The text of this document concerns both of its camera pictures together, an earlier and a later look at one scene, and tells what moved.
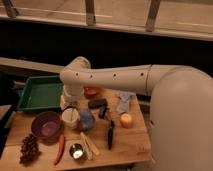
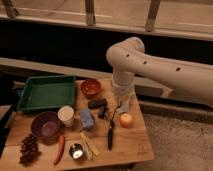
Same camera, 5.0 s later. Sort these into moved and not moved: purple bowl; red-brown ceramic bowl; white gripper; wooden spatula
Moved: white gripper
Not moved: purple bowl; red-brown ceramic bowl; wooden spatula
